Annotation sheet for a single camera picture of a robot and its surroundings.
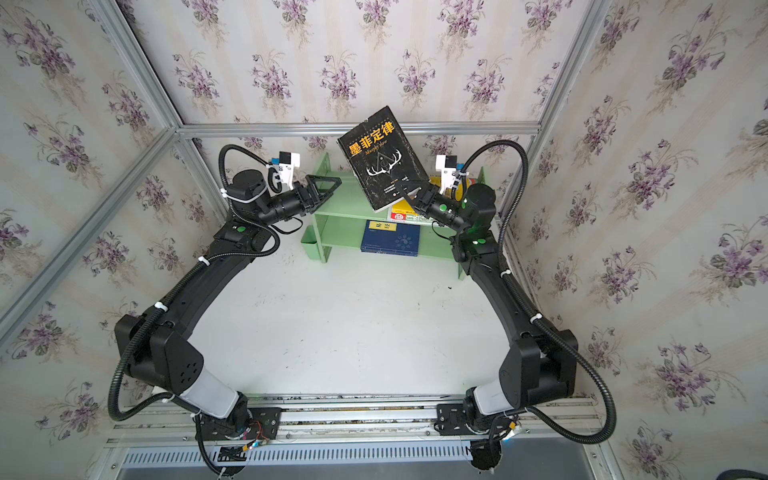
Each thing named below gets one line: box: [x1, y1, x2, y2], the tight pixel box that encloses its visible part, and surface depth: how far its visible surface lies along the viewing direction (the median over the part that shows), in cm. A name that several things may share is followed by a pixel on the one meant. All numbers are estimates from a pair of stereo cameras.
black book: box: [337, 106, 430, 212], surface depth 69 cm
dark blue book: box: [360, 220, 421, 257], surface depth 97 cm
